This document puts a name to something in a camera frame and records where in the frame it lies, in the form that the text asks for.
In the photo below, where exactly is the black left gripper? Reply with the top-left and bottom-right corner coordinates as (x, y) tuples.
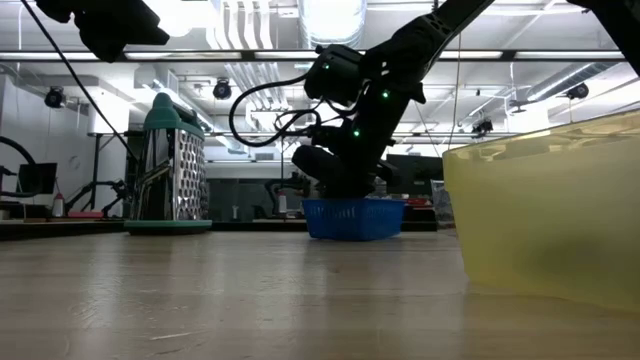
(34, 0), (170, 64)

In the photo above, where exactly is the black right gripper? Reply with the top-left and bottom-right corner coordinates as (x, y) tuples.
(291, 143), (402, 200)

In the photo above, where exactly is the blue plastic basket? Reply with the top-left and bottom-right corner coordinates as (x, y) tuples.
(302, 197), (407, 242)

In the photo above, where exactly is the large black monitor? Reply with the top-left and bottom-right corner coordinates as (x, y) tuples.
(384, 153), (448, 199)

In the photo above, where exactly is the clear plastic container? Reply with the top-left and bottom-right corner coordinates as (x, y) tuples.
(430, 178), (457, 230)

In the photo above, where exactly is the teal metal box grater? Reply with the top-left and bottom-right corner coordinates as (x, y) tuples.
(123, 92), (214, 236)

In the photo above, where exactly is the small black monitor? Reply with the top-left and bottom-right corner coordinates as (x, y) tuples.
(17, 162), (59, 196)

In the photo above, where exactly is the yellow translucent tray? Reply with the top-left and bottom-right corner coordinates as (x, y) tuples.
(442, 110), (640, 314)

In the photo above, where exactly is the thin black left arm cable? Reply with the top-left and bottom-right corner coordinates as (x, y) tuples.
(18, 0), (141, 162)

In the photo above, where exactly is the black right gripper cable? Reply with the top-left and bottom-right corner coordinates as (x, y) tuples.
(228, 73), (326, 149)

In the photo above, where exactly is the black metal rig frame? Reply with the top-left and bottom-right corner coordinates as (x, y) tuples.
(0, 219), (454, 242)

